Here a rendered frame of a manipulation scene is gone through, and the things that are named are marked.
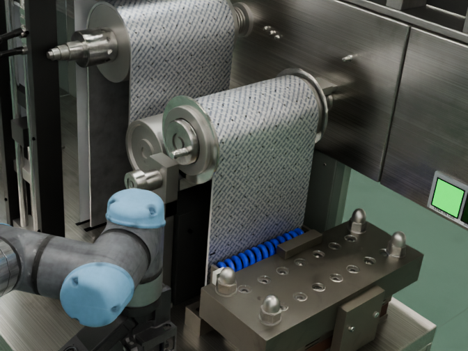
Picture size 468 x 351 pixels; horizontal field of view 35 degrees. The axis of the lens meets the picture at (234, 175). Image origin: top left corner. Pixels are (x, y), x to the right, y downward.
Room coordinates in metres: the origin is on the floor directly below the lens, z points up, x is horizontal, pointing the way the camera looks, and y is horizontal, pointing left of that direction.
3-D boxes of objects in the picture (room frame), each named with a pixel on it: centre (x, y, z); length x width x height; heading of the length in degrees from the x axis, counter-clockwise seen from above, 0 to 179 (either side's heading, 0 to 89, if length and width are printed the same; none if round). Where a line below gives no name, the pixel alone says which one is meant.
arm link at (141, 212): (0.81, 0.12, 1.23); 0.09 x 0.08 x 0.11; 169
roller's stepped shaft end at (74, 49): (1.21, 0.31, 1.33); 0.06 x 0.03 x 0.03; 133
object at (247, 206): (1.12, -0.05, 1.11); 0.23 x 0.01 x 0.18; 133
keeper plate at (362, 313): (1.00, -0.24, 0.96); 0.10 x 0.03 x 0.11; 133
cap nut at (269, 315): (0.92, -0.08, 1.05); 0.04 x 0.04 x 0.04
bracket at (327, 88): (1.28, -0.14, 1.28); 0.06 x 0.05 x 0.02; 133
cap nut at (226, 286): (0.98, 0.00, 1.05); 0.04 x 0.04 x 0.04
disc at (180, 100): (1.08, 0.08, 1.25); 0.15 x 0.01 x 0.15; 43
